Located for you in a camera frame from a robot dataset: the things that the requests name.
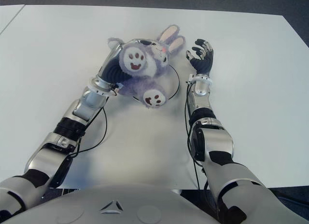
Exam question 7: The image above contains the purple plush bunny doll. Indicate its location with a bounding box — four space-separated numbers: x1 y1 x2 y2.
107 25 186 110

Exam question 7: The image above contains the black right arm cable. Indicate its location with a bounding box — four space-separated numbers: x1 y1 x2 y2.
184 80 210 195

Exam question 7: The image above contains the grey robot torso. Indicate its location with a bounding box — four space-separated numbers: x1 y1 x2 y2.
14 185 301 224

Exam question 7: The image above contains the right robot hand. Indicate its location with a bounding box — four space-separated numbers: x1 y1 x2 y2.
185 39 215 76

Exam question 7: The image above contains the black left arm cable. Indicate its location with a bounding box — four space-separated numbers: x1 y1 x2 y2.
72 84 119 157

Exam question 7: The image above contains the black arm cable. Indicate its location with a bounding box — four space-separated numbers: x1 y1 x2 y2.
72 84 119 157
184 80 210 195

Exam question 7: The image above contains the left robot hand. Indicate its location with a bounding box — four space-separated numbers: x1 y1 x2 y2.
96 39 155 85

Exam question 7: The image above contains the metal table frame bracket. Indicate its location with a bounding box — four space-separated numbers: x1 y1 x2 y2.
60 188 80 195

